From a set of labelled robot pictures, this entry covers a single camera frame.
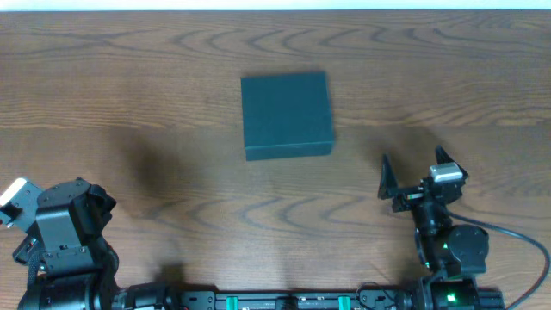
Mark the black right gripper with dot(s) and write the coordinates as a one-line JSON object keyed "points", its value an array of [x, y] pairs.
{"points": [[408, 197]]}

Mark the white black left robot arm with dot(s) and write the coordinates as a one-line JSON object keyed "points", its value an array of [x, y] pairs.
{"points": [[70, 264]]}

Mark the black gift box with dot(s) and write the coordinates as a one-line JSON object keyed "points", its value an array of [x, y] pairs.
{"points": [[287, 116]]}

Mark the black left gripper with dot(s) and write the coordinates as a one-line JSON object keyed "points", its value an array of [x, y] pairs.
{"points": [[101, 203]]}

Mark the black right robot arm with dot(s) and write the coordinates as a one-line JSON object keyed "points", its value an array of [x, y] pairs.
{"points": [[453, 254]]}

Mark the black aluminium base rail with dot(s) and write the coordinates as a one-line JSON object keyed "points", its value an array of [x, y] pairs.
{"points": [[301, 301]]}

